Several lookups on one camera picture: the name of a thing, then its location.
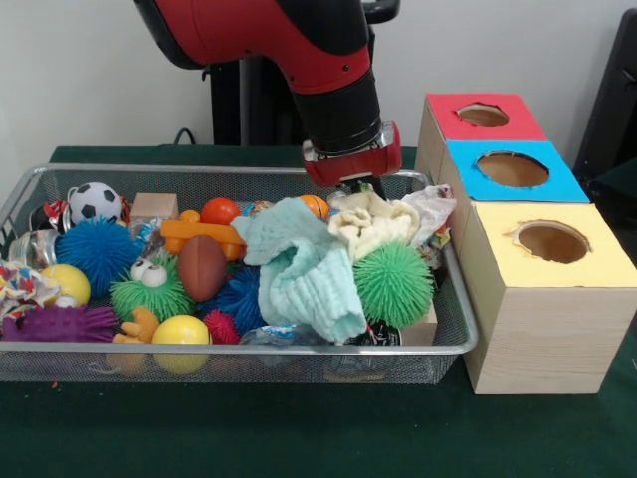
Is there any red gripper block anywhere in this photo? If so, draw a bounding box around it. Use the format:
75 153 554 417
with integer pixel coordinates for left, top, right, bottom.
304 121 403 201

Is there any cream waffle cloth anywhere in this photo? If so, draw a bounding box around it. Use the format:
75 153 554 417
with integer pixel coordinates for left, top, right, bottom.
326 191 422 260

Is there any mint green waffle cloth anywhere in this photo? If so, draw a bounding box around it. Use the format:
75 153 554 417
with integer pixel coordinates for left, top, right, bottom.
231 197 367 345

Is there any clear mesh bin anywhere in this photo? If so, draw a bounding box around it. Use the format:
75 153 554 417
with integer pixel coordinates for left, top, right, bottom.
0 162 480 385

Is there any wooden box with three holes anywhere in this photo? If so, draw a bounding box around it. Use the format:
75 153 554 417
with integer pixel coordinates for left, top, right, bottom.
413 92 637 395

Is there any plain green spiky ball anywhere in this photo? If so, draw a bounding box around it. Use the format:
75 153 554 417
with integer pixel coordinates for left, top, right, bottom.
352 242 435 330

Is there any brown toy football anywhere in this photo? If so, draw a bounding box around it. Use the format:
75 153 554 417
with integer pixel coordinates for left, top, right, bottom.
177 234 229 303

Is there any smooth yellow ball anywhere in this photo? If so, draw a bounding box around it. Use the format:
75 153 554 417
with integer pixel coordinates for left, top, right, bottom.
151 314 210 375

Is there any green spiky ball with eyes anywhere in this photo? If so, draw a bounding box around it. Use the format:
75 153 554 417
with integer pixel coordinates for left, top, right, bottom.
109 253 195 323

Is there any dark green tablecloth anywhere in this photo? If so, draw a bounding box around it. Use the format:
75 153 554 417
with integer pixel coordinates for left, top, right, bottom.
0 143 637 478

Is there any black upright panel stand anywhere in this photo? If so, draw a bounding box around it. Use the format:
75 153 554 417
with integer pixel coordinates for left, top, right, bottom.
571 7 637 235

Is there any small soccer ball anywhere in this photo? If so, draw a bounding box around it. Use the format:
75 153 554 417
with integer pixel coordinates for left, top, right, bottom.
67 182 123 225

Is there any plain blue spiky ball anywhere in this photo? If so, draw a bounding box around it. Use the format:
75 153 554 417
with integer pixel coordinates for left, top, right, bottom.
54 216 140 299

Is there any yellow tennis ball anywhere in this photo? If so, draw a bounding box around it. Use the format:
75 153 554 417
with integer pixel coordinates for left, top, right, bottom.
40 263 92 306

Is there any purple spiky toy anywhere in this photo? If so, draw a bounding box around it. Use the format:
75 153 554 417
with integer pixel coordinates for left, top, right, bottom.
2 304 120 344

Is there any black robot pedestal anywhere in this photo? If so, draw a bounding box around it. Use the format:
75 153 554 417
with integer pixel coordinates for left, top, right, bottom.
201 0 402 147

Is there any black looped cable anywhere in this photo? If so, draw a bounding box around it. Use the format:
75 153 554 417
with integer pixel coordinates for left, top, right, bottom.
171 127 215 146

